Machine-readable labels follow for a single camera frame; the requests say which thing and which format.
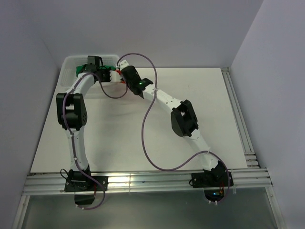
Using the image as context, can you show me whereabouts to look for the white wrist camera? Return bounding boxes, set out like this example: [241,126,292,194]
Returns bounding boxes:
[110,70,121,83]
[117,60,129,70]

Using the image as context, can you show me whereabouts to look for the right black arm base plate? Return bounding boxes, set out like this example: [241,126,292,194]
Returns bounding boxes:
[191,172,234,188]

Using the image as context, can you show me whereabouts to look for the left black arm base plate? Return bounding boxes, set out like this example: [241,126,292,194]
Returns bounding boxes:
[64,169,108,192]

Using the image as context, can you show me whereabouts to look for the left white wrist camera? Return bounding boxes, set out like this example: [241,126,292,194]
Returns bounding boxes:
[110,70,121,83]

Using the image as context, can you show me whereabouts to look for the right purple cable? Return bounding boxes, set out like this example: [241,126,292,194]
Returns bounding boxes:
[117,52,231,205]

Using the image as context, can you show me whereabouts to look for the front aluminium rail frame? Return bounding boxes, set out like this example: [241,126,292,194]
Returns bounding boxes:
[12,167,286,229]

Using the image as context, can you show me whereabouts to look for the purple cable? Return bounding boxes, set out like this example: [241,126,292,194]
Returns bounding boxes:
[117,52,231,205]
[62,72,128,210]

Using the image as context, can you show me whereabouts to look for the rolled green t shirt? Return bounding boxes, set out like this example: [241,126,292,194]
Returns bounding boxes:
[76,64,116,76]

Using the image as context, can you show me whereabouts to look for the orange polo t shirt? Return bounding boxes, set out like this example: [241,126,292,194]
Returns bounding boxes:
[115,69,125,84]

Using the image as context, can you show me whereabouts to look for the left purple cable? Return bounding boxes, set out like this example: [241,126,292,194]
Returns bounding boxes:
[62,72,128,210]

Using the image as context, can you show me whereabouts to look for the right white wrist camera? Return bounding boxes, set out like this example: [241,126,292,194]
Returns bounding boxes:
[117,60,129,70]

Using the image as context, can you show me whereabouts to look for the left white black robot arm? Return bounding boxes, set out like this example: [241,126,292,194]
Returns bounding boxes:
[56,55,105,172]

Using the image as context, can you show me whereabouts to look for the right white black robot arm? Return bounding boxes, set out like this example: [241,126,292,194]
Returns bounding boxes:
[120,64,231,186]

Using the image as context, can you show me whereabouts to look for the white perforated plastic basket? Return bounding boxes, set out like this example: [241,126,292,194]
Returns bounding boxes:
[56,54,119,92]

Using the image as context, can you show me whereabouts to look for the right side aluminium rail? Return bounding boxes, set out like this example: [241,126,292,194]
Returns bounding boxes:
[221,67,266,169]

